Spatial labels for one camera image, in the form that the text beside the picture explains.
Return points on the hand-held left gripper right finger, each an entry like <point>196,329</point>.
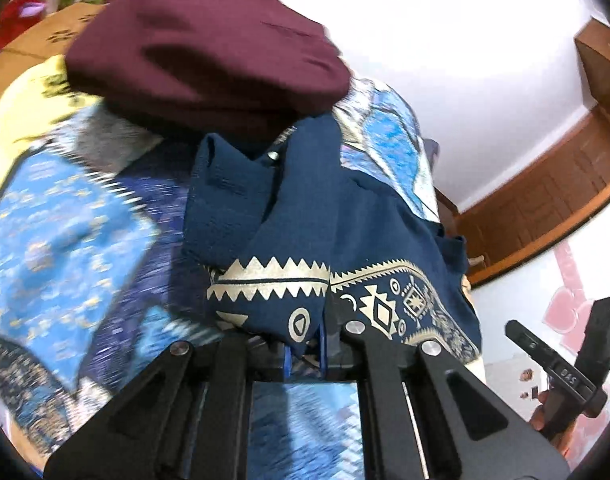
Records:
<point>335,355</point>

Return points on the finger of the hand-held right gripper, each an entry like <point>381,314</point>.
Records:
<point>527,342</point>

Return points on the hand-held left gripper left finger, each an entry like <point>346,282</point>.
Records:
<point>272,362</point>

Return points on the navy gold print dress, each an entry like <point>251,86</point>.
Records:
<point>295,200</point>

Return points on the person's right hand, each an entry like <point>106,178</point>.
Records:
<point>540,412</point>

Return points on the blue patchwork bed blanket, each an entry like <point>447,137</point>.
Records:
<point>50,240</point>

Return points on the grey fuzzy cloth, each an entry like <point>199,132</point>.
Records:
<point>115,137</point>

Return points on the maroon folded garment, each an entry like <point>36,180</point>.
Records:
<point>210,50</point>

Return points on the yellow printed cloth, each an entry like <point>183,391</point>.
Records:
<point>25,115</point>

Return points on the cardboard box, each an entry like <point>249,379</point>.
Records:
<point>30,55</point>

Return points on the red plush toy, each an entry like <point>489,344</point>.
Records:
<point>20,15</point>

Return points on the pink heart wall decoration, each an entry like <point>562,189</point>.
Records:
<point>567,305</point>

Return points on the wooden door frame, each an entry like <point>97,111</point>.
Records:
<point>550,190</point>

